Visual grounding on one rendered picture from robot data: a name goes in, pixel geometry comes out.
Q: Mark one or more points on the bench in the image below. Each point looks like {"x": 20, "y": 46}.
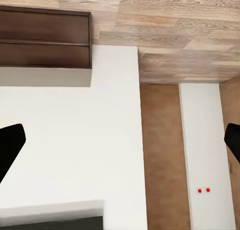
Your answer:
{"x": 45, "y": 47}

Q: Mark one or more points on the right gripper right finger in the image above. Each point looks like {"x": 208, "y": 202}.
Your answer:
{"x": 232, "y": 139}

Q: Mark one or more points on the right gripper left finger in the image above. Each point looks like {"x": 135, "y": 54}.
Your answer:
{"x": 12, "y": 139}

